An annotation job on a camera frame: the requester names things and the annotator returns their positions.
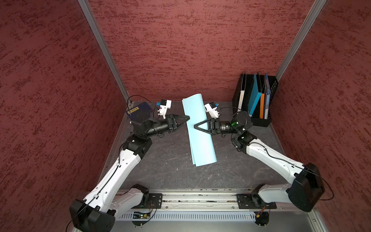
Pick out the aluminium front rail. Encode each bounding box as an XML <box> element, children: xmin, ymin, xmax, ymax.
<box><xmin>72</xmin><ymin>189</ymin><xmax>329</xmax><ymax>232</ymax></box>

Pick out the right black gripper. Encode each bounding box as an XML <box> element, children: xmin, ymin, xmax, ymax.
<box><xmin>193</xmin><ymin>117</ymin><xmax>240</xmax><ymax>135</ymax></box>

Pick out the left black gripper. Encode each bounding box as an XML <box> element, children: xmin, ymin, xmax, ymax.
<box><xmin>145</xmin><ymin>113</ymin><xmax>189</xmax><ymax>137</ymax></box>

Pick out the left aluminium corner post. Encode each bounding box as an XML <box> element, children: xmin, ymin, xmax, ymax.
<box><xmin>78</xmin><ymin>0</ymin><xmax>131</xmax><ymax>105</ymax></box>

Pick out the right aluminium corner post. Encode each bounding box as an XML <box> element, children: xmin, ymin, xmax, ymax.
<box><xmin>276</xmin><ymin>0</ymin><xmax>327</xmax><ymax>81</ymax></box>

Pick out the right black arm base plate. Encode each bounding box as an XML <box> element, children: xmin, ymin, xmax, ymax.
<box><xmin>236</xmin><ymin>194</ymin><xmax>277</xmax><ymax>210</ymax></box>

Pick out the blue patterned book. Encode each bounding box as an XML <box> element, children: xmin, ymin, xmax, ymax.
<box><xmin>264</xmin><ymin>74</ymin><xmax>271</xmax><ymax>119</ymax></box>

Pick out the orange book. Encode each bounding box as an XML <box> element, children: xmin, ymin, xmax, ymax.
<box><xmin>260</xmin><ymin>93</ymin><xmax>265</xmax><ymax>119</ymax></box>

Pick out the light blue rectangular paper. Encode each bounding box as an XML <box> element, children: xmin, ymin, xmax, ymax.
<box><xmin>182</xmin><ymin>93</ymin><xmax>217</xmax><ymax>167</ymax></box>

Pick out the black mesh file organizer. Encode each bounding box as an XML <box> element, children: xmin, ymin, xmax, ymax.
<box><xmin>232</xmin><ymin>73</ymin><xmax>278</xmax><ymax>127</ymax></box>

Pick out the teal book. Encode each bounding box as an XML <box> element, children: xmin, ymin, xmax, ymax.
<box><xmin>248</xmin><ymin>73</ymin><xmax>262</xmax><ymax>116</ymax></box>

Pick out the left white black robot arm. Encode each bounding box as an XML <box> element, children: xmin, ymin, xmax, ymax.
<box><xmin>69</xmin><ymin>113</ymin><xmax>190</xmax><ymax>232</ymax></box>

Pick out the dark blue box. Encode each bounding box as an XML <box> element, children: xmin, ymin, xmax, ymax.
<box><xmin>126</xmin><ymin>102</ymin><xmax>152</xmax><ymax>120</ymax></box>

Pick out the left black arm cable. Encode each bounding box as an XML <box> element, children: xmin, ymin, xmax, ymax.
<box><xmin>127</xmin><ymin>95</ymin><xmax>158</xmax><ymax>112</ymax></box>

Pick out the aluminium corner post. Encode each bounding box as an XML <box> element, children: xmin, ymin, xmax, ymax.
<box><xmin>276</xmin><ymin>0</ymin><xmax>327</xmax><ymax>81</ymax></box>
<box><xmin>78</xmin><ymin>0</ymin><xmax>131</xmax><ymax>105</ymax></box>

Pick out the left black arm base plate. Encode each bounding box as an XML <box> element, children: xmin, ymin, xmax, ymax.
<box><xmin>137</xmin><ymin>193</ymin><xmax>163</xmax><ymax>210</ymax></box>

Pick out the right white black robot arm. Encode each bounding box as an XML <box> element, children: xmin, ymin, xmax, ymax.
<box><xmin>194</xmin><ymin>111</ymin><xmax>325</xmax><ymax>212</ymax></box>

